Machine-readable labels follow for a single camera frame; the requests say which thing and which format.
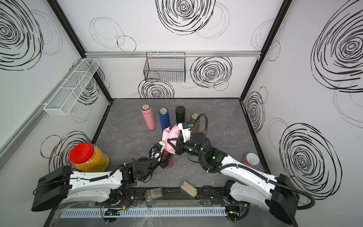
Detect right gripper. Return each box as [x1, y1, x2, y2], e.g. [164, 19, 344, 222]
[168, 136, 207, 161]

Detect pink microfiber cloth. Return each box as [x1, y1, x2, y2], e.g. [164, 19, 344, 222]
[162, 125, 180, 154]

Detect red thermos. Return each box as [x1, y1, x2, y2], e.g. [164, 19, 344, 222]
[160, 151, 174, 169]

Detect blue thermos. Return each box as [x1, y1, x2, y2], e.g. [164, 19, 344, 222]
[158, 107, 170, 130]

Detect pink thermos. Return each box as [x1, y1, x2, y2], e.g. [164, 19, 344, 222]
[140, 104, 156, 130]

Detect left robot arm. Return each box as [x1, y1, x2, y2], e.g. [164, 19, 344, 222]
[31, 141, 173, 212]

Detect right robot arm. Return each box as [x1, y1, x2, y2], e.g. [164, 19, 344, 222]
[162, 123, 300, 227]

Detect gold thermos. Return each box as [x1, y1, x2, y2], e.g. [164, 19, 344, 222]
[190, 113, 200, 133]

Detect black thermos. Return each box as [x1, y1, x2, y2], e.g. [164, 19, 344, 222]
[175, 106, 186, 124]

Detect green scouring pad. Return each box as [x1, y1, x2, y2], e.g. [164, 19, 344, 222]
[144, 187, 164, 201]

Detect beige sponge block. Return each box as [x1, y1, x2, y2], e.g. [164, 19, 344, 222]
[180, 181, 198, 198]

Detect red lid snack jar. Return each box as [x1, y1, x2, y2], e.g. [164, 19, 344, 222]
[69, 143, 110, 173]

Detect white lid can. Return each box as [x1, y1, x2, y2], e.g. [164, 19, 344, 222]
[243, 153, 260, 169]

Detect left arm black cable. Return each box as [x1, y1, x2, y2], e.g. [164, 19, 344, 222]
[131, 154, 162, 165]

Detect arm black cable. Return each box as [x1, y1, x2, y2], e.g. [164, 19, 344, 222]
[191, 113, 316, 210]
[131, 154, 162, 165]

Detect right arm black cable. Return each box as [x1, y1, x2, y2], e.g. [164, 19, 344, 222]
[191, 113, 316, 210]

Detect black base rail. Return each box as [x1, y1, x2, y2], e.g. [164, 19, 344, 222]
[101, 185, 248, 207]

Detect white cable duct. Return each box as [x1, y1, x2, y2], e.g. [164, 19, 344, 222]
[60, 207, 226, 218]

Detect black wire basket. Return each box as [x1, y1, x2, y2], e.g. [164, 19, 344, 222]
[143, 52, 186, 83]

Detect white wire shelf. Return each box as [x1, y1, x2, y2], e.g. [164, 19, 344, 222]
[43, 58, 100, 115]

